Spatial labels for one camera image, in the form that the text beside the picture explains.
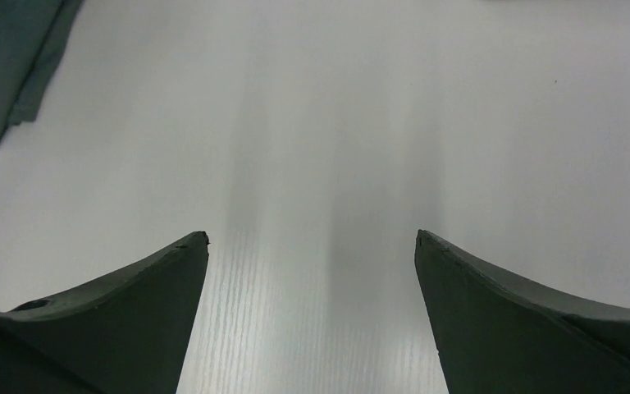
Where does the dark grey t shirt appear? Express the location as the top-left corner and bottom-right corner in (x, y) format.
(0, 1), (82, 143)

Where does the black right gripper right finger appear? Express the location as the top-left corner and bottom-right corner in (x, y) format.
(414, 230), (630, 393)

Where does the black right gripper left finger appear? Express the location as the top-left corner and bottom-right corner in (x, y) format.
(0, 231), (209, 393)

